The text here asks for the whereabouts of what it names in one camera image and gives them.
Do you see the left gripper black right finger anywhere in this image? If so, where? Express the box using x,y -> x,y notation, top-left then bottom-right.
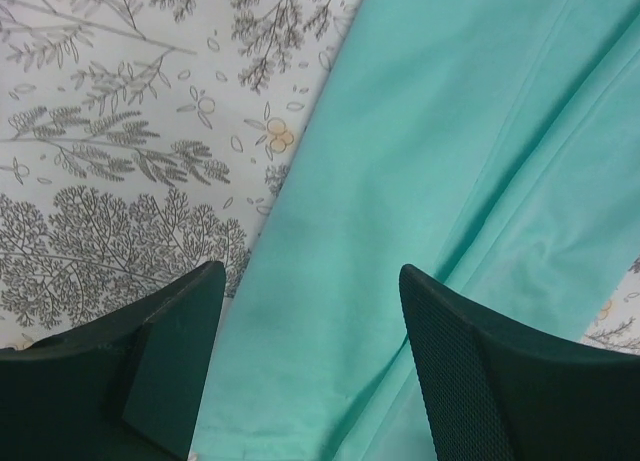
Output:
399,265 -> 639,460

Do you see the floral table mat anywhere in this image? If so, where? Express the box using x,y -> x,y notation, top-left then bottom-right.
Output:
0,0 -> 640,357

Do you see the teal t shirt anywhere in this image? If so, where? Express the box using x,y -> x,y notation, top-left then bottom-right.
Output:
194,0 -> 639,460

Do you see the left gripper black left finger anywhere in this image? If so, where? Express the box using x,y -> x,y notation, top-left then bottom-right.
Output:
1,262 -> 225,461

